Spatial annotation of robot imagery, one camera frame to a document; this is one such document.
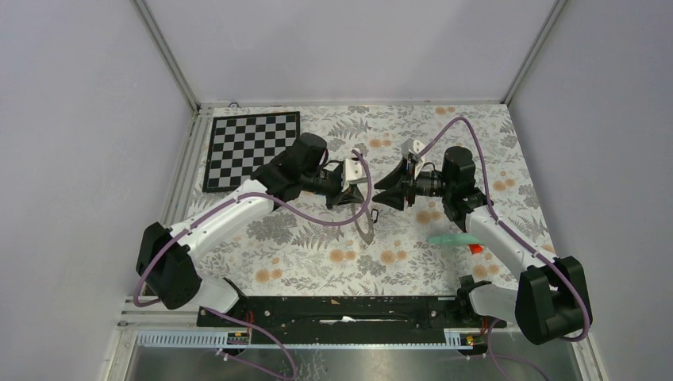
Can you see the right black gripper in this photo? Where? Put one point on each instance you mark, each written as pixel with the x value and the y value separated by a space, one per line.
pixel 394 196

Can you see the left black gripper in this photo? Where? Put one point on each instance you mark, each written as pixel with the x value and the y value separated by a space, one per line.
pixel 351 196

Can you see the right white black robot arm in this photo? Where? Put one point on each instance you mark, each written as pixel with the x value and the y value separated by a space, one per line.
pixel 551 300

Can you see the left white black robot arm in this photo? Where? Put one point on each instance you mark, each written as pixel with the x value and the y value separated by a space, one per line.
pixel 168 256

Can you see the floral table mat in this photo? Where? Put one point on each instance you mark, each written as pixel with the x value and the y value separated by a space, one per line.
pixel 283 254

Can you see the teal cylindrical tool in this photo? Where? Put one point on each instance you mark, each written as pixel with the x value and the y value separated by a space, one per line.
pixel 454 239

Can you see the orange plastic piece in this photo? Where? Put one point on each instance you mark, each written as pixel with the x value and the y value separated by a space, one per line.
pixel 475 249

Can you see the black white checkerboard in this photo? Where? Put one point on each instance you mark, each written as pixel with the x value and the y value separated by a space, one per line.
pixel 240 144

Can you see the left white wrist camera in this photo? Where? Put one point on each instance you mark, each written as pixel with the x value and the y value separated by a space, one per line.
pixel 353 172

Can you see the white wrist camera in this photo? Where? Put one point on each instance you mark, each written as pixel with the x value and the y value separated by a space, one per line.
pixel 353 172
pixel 414 152

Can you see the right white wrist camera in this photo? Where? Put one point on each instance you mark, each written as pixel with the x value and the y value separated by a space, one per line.
pixel 414 152

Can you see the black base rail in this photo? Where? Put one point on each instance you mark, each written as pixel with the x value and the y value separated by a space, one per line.
pixel 384 313

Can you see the slotted cable duct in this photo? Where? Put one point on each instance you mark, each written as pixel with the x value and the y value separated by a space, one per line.
pixel 442 338

